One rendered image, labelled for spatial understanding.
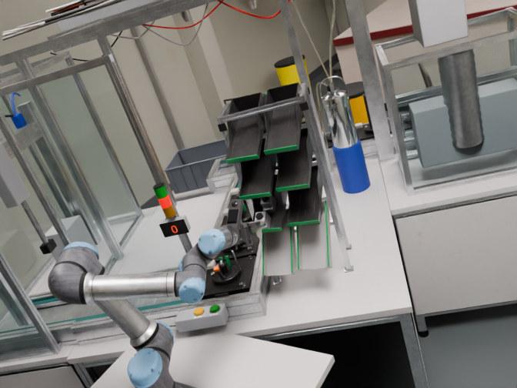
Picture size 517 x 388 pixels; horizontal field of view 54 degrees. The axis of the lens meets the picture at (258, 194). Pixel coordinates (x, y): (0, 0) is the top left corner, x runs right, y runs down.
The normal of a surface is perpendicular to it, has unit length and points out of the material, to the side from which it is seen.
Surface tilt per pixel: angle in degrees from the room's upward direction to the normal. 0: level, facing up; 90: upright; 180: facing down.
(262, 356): 0
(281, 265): 45
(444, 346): 0
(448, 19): 90
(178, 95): 90
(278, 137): 25
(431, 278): 90
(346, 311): 0
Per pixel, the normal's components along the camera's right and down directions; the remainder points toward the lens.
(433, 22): -0.11, 0.46
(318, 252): -0.40, -0.26
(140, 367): -0.31, -0.77
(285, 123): -0.38, -0.58
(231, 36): 0.81, 0.00
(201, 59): -0.51, 0.51
